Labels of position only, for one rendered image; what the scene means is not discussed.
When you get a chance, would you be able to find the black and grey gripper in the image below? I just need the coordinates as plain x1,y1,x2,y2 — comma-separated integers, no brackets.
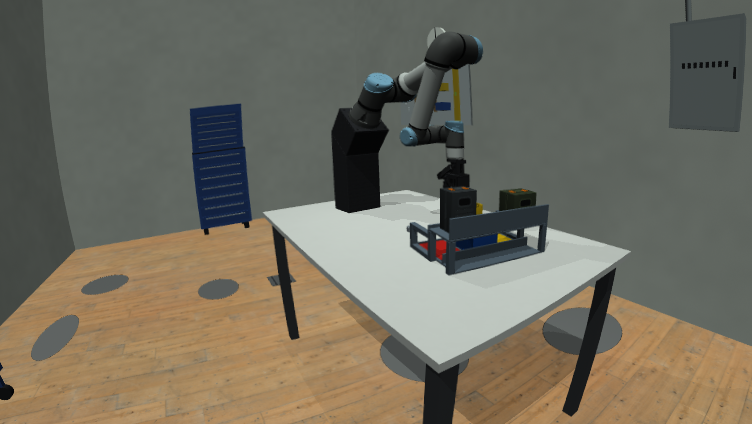
443,158,470,188

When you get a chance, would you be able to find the blue bin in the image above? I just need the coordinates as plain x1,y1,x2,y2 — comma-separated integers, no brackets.
456,234,498,250

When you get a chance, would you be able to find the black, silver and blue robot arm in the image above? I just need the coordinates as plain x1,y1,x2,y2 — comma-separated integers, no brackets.
349,32,483,160

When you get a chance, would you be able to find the black case with orange latches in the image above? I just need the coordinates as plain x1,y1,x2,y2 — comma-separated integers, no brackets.
440,186,477,233
499,188,536,211

